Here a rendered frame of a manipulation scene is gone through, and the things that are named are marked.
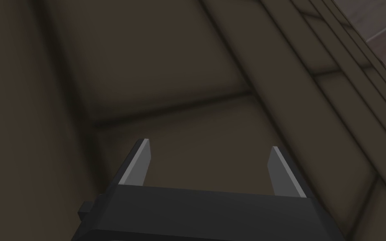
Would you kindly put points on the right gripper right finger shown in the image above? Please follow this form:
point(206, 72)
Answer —
point(286, 177)

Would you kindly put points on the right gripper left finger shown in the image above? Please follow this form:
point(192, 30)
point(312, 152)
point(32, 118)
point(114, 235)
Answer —
point(135, 166)

